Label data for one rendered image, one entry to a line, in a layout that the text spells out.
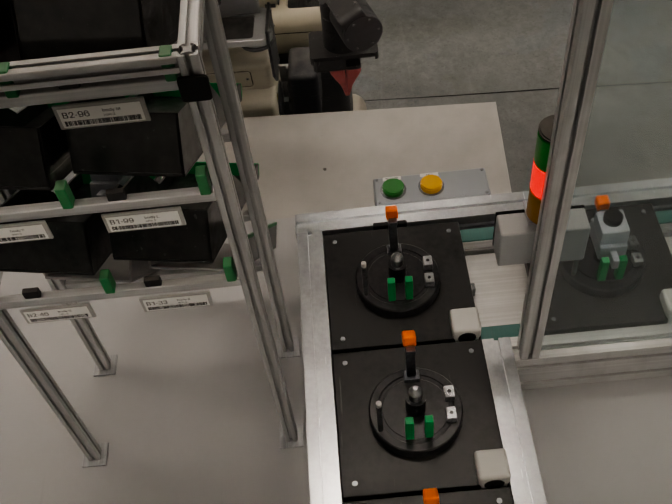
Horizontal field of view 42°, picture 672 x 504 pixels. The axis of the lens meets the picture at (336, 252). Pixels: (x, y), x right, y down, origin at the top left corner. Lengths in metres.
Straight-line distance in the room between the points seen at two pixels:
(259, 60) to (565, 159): 1.10
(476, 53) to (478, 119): 1.52
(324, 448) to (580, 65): 0.69
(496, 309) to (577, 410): 0.21
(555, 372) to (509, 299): 0.15
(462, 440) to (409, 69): 2.18
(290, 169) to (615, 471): 0.86
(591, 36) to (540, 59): 2.44
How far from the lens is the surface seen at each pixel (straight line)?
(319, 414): 1.36
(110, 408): 1.55
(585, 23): 0.91
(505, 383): 1.38
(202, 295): 1.09
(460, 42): 3.43
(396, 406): 1.32
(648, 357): 1.47
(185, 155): 0.98
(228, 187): 0.93
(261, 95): 2.05
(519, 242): 1.20
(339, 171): 1.78
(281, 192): 1.76
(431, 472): 1.29
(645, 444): 1.48
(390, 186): 1.59
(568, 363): 1.44
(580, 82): 0.96
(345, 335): 1.41
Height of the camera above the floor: 2.16
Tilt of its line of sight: 52 degrees down
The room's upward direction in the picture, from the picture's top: 7 degrees counter-clockwise
